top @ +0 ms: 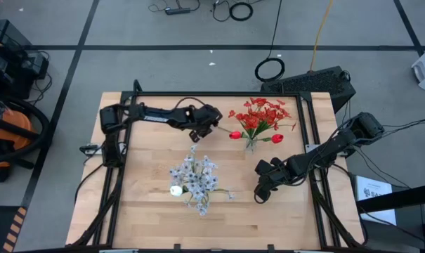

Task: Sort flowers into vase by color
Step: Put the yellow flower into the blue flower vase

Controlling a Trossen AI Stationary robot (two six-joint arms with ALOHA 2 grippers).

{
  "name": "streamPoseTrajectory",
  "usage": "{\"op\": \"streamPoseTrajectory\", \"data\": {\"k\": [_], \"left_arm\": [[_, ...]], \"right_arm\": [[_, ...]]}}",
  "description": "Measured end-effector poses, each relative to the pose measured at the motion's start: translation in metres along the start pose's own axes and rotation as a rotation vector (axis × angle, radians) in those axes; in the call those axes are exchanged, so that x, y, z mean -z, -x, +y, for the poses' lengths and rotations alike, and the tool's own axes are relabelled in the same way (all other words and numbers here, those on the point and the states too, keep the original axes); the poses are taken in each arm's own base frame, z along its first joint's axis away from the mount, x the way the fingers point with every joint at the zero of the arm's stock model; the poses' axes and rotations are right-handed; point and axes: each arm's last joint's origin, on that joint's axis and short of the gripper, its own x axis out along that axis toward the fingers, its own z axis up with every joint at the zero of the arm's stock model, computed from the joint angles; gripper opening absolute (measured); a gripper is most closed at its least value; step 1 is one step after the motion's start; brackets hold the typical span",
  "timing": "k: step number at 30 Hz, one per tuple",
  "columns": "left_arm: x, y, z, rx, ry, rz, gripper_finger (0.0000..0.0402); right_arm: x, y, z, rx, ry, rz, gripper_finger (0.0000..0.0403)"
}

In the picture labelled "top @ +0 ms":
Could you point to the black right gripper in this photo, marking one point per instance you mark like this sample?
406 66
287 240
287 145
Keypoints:
282 174

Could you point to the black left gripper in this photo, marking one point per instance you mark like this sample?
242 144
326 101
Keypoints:
201 117

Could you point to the cream artificial tulip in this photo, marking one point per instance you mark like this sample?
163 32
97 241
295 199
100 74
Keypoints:
224 129

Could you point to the clear glass vase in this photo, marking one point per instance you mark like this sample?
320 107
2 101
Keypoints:
250 144

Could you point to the red artificial flower bunch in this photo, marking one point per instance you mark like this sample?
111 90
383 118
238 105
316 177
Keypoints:
250 121
268 110

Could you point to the green stems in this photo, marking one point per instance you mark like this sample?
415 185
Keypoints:
194 175

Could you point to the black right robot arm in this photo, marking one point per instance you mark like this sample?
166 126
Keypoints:
331 147

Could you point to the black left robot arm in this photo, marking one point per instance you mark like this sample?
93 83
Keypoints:
156 116

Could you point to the black computer tower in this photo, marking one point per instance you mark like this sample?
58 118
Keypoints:
308 84

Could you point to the white paper sign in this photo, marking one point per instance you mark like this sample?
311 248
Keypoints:
372 184

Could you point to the black power strip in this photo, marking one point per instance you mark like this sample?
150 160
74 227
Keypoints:
177 11

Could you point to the black metal beam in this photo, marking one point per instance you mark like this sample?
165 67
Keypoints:
402 198

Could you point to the orange shop vacuum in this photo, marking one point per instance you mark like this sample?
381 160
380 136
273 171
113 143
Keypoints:
8 133

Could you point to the black electronics stack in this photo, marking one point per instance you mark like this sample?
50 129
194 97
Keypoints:
8 63

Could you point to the black metal table frame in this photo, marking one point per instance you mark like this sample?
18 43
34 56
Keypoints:
215 94

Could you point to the silver mounting bracket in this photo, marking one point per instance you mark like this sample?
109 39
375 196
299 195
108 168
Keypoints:
310 148
91 149

